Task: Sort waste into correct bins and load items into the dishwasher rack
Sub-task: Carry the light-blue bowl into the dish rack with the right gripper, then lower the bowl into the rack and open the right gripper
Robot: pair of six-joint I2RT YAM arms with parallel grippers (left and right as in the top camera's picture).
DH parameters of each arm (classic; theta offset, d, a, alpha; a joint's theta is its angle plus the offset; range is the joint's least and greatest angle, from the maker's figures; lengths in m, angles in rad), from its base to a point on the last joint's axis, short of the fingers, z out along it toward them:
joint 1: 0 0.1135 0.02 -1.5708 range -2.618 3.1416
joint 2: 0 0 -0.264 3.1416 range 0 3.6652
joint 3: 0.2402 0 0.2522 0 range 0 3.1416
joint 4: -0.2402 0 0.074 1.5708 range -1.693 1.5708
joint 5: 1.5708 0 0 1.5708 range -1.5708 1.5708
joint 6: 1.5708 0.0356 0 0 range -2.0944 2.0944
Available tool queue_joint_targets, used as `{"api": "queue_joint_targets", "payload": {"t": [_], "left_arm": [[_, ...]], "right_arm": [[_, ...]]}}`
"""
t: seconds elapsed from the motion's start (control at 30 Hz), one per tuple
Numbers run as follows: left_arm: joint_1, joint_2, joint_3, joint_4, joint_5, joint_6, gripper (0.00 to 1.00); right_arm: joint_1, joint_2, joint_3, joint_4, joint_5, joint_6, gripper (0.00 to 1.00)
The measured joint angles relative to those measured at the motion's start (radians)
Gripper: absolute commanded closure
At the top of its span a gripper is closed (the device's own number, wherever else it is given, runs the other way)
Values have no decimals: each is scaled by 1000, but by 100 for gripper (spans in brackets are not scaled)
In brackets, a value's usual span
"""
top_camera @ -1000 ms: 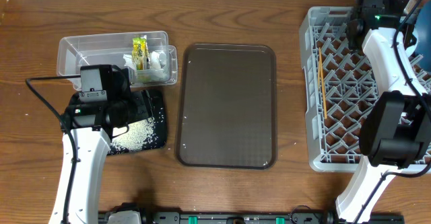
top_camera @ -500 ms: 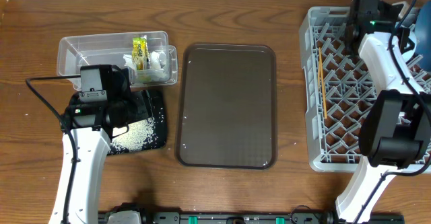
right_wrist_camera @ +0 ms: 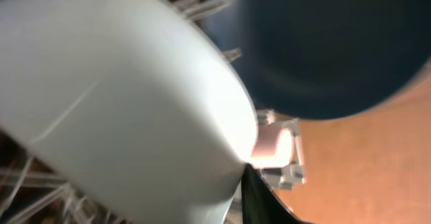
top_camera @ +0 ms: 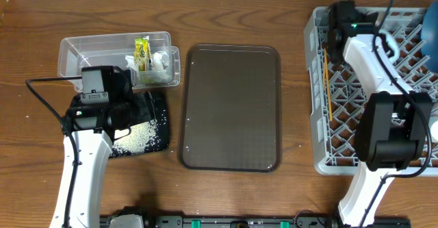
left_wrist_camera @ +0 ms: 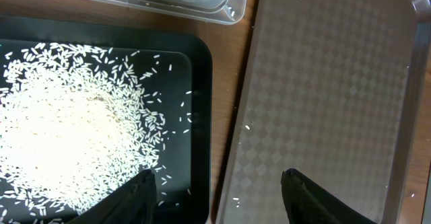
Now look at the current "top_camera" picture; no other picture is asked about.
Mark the white tissue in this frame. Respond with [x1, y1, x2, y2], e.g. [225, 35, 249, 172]
[125, 52, 170, 85]

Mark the light blue bowl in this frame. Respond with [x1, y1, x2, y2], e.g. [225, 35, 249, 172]
[379, 29, 400, 64]

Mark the yellow green snack wrapper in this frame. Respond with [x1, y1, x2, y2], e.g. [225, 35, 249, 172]
[134, 36, 151, 71]

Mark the dark blue plate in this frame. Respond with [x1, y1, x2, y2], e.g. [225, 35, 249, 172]
[420, 0, 438, 74]

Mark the white cup green inside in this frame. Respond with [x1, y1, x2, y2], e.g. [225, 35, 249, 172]
[429, 116, 438, 143]

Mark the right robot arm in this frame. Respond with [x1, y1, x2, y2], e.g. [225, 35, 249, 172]
[326, 0, 433, 227]

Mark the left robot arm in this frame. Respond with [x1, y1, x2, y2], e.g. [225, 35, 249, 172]
[50, 66, 155, 227]

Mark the grey dishwasher rack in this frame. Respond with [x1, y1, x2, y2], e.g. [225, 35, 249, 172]
[304, 7, 437, 175]

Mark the black plastic bin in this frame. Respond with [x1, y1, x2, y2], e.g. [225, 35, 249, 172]
[108, 90, 171, 160]

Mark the spilled white rice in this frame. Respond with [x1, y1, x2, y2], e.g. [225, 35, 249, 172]
[111, 99, 168, 155]

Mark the clear plastic bin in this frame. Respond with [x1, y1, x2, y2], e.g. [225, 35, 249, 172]
[57, 31, 181, 90]

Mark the dark brown serving tray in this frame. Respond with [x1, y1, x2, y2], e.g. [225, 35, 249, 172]
[178, 44, 282, 173]

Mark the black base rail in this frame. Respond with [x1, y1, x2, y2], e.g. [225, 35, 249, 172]
[101, 205, 411, 228]

